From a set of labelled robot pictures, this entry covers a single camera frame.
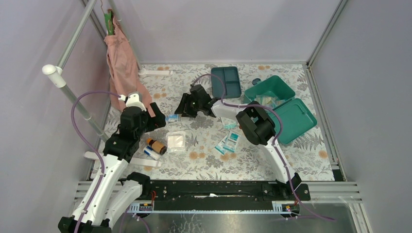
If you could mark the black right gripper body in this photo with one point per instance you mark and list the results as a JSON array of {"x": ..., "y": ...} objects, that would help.
[{"x": 196, "y": 106}]

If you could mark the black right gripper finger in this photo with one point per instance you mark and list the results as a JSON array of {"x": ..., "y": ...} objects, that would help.
[
  {"x": 182, "y": 107},
  {"x": 209, "y": 112}
]

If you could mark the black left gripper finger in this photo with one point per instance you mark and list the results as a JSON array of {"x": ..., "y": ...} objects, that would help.
[
  {"x": 159, "y": 120},
  {"x": 154, "y": 109}
]

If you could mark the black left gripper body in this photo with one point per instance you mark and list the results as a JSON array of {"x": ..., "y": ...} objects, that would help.
[{"x": 153, "y": 116}]

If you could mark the small blue white packet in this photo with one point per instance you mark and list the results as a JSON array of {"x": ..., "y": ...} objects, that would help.
[{"x": 173, "y": 118}]

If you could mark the brown orange-cap syrup bottle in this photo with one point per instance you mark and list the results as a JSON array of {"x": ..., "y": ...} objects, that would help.
[{"x": 156, "y": 146}]

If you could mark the white gauze pad bag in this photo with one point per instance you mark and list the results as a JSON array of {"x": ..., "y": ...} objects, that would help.
[{"x": 176, "y": 141}]

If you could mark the yellow cotton ball bag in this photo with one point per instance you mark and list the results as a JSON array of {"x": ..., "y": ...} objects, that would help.
[{"x": 263, "y": 99}]

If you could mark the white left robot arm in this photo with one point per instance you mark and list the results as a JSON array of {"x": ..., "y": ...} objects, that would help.
[{"x": 97, "y": 213}]

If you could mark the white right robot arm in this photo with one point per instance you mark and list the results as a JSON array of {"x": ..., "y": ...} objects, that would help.
[{"x": 257, "y": 127}]

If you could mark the teal medicine kit box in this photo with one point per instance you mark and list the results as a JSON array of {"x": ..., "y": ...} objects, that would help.
[{"x": 296, "y": 117}]

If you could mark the floral table cloth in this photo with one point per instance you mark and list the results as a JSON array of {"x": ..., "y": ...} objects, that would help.
[{"x": 307, "y": 155}]

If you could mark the teal band-aid pack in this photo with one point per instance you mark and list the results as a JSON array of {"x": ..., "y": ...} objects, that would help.
[{"x": 229, "y": 123}]

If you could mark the white rack foot rear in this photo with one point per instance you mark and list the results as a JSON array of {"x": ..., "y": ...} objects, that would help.
[{"x": 154, "y": 73}]

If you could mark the teal medical gauze packet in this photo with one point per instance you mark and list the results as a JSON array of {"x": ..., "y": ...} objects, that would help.
[{"x": 231, "y": 141}]

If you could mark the pink hanging cloth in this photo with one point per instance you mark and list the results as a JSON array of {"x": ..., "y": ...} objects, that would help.
[{"x": 124, "y": 78}]

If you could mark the dark teal divided tray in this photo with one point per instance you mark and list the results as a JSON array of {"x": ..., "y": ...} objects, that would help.
[{"x": 231, "y": 80}]

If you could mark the dark teal round lid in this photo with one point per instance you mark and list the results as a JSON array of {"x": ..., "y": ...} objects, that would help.
[{"x": 256, "y": 81}]

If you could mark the white clothes rack pole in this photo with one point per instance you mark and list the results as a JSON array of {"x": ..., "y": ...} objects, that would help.
[{"x": 54, "y": 73}]

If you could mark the green clothes hanger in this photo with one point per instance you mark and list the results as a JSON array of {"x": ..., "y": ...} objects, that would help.
[{"x": 108, "y": 18}]

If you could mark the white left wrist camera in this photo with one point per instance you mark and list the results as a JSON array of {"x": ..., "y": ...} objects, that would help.
[{"x": 133, "y": 100}]

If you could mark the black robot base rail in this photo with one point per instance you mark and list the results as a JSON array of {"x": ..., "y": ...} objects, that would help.
[{"x": 209, "y": 196}]

